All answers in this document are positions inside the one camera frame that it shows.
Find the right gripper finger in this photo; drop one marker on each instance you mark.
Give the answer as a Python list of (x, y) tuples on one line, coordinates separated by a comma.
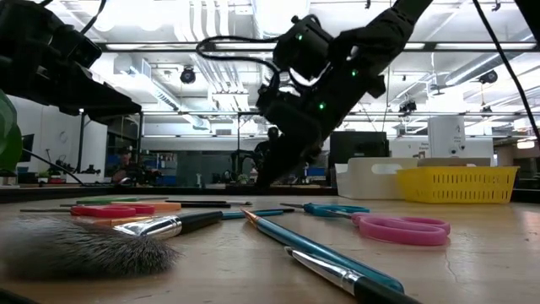
[(310, 152), (278, 156)]

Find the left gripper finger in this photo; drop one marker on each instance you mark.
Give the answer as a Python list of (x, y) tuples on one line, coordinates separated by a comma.
[(114, 115), (101, 101)]

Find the thin dark paintbrush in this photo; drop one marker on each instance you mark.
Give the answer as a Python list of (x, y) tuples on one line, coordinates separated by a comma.
[(289, 210)]

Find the blue scissors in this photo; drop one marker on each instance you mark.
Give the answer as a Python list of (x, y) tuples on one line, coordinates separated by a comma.
[(337, 209)]

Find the thin black paintbrush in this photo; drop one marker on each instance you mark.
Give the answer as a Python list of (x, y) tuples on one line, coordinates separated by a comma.
[(206, 205), (198, 202)]

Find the black paintbrush wide silver ferrule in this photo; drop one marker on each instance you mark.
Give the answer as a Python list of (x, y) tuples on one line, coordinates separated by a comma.
[(337, 276)]

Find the large fluffy black brush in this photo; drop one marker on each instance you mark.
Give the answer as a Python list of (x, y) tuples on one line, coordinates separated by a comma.
[(84, 251)]

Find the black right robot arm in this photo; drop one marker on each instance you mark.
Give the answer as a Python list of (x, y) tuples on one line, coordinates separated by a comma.
[(379, 38)]

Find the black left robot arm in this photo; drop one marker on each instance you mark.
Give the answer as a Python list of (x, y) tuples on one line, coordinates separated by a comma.
[(19, 42)]

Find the person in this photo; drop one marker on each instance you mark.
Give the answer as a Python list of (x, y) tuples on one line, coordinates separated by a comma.
[(125, 162), (273, 133)]

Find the black background monitor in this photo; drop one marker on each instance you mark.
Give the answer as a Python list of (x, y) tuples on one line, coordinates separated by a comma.
[(363, 145)]

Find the white plastic bin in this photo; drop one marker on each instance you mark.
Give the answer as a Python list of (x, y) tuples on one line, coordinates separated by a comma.
[(358, 186)]

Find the green leafy plant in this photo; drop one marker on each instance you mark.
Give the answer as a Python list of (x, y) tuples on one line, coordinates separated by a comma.
[(9, 143)]

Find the black ceiling spotlight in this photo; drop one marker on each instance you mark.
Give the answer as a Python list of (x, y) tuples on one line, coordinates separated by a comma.
[(488, 77), (408, 106), (187, 76)]

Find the green scissors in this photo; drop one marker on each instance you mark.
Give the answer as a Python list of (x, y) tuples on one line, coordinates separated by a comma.
[(105, 200)]

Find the red scissors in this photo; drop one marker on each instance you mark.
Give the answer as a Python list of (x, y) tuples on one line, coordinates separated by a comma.
[(101, 211)]

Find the orange scissors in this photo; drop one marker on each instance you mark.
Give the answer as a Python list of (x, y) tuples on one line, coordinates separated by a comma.
[(166, 207)]

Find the pink scissors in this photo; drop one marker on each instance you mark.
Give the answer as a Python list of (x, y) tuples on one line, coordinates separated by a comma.
[(401, 232)]

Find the white column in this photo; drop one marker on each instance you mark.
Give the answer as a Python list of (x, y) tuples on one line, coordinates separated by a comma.
[(443, 135)]

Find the yellow plastic basket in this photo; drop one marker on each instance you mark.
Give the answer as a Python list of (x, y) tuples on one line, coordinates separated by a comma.
[(457, 186)]

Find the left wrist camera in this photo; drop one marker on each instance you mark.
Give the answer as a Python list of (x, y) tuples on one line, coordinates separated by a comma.
[(78, 48)]

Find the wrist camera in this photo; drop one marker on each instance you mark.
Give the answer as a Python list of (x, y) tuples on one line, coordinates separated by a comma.
[(78, 48), (304, 46)]

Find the background black station frame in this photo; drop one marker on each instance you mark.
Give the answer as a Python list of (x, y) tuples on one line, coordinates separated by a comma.
[(239, 139)]

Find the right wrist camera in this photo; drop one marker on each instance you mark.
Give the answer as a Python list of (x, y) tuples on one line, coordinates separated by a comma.
[(304, 46)]

